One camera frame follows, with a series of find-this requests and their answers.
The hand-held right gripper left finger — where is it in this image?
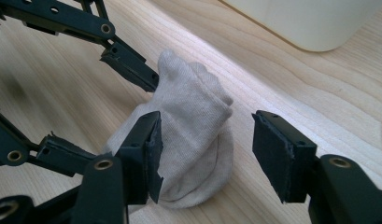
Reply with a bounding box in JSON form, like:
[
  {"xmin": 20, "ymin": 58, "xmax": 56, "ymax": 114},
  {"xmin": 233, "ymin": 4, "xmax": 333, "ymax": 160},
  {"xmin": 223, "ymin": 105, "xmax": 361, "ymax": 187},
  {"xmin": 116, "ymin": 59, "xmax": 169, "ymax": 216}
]
[{"xmin": 115, "ymin": 110, "xmax": 164, "ymax": 206}]

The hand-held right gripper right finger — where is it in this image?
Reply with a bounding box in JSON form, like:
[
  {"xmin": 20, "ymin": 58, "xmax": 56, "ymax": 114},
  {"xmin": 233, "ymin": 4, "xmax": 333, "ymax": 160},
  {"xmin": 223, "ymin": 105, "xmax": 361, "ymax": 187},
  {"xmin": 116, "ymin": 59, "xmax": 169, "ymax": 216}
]
[{"xmin": 251, "ymin": 109, "xmax": 318, "ymax": 204}]

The light grey ankle sock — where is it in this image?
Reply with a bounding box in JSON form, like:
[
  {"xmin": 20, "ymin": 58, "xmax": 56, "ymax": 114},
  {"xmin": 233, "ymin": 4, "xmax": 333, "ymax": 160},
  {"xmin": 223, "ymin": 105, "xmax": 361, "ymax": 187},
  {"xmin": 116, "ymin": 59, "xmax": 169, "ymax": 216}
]
[
  {"xmin": 129, "ymin": 122, "xmax": 235, "ymax": 210},
  {"xmin": 101, "ymin": 49, "xmax": 234, "ymax": 210}
]

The cream white plastic container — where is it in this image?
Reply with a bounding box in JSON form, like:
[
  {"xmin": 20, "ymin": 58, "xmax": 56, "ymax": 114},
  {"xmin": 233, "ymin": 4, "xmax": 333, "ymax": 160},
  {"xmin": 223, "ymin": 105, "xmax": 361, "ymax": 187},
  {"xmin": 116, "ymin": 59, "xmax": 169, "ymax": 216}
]
[{"xmin": 220, "ymin": 0, "xmax": 382, "ymax": 52}]

